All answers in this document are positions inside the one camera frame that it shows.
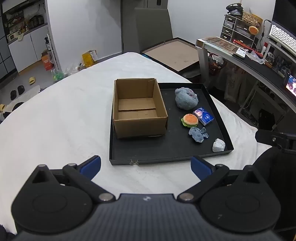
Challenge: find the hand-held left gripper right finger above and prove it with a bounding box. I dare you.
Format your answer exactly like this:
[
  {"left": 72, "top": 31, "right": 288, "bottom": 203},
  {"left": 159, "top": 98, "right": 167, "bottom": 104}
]
[{"left": 177, "top": 156, "right": 263, "bottom": 204}]

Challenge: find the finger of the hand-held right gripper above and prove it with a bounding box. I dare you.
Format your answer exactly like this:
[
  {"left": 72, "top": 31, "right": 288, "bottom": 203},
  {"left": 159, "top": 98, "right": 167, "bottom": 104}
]
[{"left": 255, "top": 129, "right": 289, "bottom": 149}]

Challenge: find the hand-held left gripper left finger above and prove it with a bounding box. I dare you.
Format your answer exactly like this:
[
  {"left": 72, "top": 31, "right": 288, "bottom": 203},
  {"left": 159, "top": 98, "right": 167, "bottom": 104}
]
[{"left": 30, "top": 156, "right": 116, "bottom": 204}]

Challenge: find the white plastic wrap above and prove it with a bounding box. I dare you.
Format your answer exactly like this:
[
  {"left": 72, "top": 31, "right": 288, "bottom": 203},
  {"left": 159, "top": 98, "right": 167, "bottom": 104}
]
[{"left": 212, "top": 138, "right": 226, "bottom": 152}]

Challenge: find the denim octopus toy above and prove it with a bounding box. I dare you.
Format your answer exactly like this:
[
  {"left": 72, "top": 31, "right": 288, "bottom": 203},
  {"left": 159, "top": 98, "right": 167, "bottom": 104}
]
[{"left": 188, "top": 127, "right": 209, "bottom": 143}]

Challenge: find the black shallow tray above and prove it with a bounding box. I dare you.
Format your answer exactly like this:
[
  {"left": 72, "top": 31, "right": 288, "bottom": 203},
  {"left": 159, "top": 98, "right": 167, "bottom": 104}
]
[{"left": 109, "top": 83, "right": 234, "bottom": 166}]

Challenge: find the burger plush toy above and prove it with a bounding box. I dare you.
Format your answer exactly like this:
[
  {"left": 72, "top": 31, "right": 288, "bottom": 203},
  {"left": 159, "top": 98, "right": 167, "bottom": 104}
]
[{"left": 181, "top": 113, "right": 199, "bottom": 128}]

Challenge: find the blue tissue pack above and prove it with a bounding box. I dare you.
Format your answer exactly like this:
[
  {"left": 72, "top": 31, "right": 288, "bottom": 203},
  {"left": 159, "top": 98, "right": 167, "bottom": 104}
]
[{"left": 193, "top": 107, "right": 214, "bottom": 126}]

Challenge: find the grey-blue plush toy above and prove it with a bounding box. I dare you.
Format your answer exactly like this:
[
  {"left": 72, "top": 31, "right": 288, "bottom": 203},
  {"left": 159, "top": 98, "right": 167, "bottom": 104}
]
[{"left": 175, "top": 87, "right": 199, "bottom": 110}]

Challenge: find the lit phone screen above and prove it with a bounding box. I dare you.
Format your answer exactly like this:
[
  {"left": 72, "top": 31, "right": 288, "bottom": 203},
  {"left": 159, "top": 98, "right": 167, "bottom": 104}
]
[{"left": 284, "top": 72, "right": 296, "bottom": 96}]

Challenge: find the grey desk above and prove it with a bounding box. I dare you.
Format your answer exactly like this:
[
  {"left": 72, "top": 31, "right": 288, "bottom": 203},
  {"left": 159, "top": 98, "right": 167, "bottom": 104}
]
[{"left": 196, "top": 38, "right": 296, "bottom": 105}]

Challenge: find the white keyboard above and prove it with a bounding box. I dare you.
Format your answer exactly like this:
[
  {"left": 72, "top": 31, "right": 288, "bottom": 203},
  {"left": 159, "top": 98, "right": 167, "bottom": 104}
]
[{"left": 268, "top": 24, "right": 296, "bottom": 55}]

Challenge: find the yellow cardboard box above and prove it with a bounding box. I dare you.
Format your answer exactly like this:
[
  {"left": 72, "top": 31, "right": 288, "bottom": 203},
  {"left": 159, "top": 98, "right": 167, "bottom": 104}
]
[{"left": 82, "top": 50, "right": 97, "bottom": 67}]

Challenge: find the orange cardboard box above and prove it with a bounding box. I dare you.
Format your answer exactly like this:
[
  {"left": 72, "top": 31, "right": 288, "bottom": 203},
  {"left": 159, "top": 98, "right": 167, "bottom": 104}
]
[{"left": 41, "top": 54, "right": 54, "bottom": 70}]

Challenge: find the grey drawer organizer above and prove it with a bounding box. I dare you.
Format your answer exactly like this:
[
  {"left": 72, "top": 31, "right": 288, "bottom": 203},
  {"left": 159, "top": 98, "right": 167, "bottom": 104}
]
[{"left": 220, "top": 13, "right": 263, "bottom": 48}]

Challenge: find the yellow wicker basket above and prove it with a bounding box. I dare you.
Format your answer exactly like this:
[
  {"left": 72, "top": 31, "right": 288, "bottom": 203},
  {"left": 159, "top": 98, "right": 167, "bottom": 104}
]
[{"left": 242, "top": 11, "right": 263, "bottom": 27}]

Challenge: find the dark monitor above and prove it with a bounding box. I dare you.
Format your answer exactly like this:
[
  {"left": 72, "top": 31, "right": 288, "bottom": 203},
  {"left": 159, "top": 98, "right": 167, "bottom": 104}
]
[{"left": 272, "top": 0, "right": 296, "bottom": 35}]

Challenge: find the white cabinet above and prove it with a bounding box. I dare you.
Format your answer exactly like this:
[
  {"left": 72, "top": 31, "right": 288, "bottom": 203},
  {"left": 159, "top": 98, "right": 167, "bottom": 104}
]
[{"left": 8, "top": 28, "right": 55, "bottom": 73}]

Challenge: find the brown board in black frame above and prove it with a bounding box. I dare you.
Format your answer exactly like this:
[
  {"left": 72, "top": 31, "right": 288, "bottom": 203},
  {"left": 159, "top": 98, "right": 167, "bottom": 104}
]
[{"left": 139, "top": 37, "right": 201, "bottom": 78}]

